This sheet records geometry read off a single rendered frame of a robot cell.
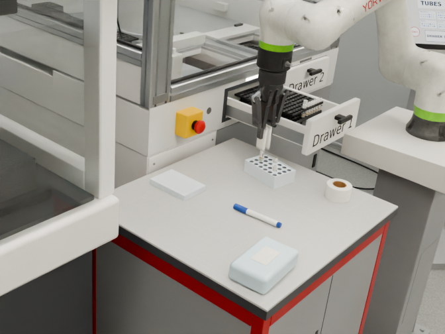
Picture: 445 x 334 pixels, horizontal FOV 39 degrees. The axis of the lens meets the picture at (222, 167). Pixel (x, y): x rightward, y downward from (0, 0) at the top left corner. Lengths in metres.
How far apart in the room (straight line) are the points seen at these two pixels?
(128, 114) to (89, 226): 0.54
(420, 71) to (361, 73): 1.75
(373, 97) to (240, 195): 2.16
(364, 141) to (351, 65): 1.84
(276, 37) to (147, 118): 0.41
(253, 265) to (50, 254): 0.42
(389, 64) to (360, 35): 1.64
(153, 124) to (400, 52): 0.82
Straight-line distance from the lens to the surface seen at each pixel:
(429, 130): 2.07
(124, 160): 1.87
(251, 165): 1.80
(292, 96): 2.05
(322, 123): 1.86
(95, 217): 1.34
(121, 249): 1.60
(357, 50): 3.76
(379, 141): 1.99
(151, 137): 1.77
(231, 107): 1.98
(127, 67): 1.76
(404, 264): 2.23
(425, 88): 2.04
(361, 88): 3.79
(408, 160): 1.94
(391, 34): 2.05
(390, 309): 2.34
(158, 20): 1.67
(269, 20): 1.63
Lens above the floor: 1.59
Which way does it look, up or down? 27 degrees down
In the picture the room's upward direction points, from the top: 6 degrees clockwise
